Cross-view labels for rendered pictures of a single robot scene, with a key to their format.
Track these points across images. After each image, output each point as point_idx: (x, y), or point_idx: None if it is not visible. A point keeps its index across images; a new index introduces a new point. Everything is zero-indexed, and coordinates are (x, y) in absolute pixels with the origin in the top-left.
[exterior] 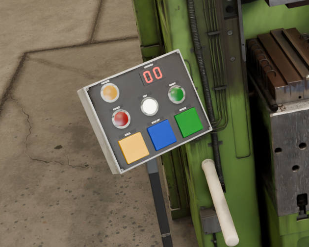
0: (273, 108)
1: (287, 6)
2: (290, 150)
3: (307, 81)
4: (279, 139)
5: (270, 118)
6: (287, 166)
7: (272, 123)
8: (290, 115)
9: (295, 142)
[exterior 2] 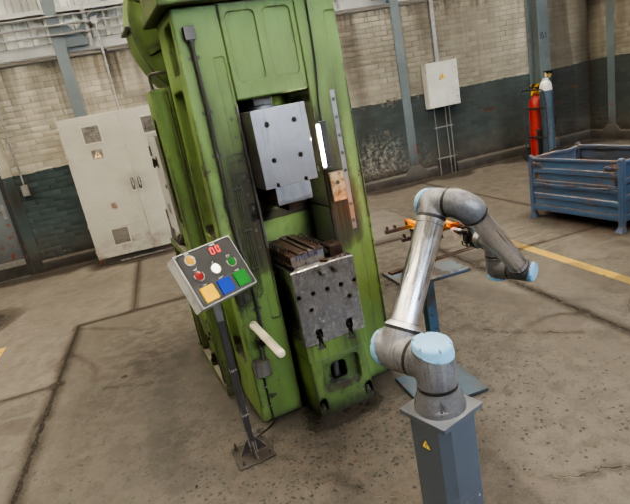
0: (291, 269)
1: (288, 209)
2: (306, 297)
3: (308, 252)
4: (298, 290)
5: (290, 276)
6: (306, 309)
7: (292, 279)
8: (302, 273)
9: (308, 292)
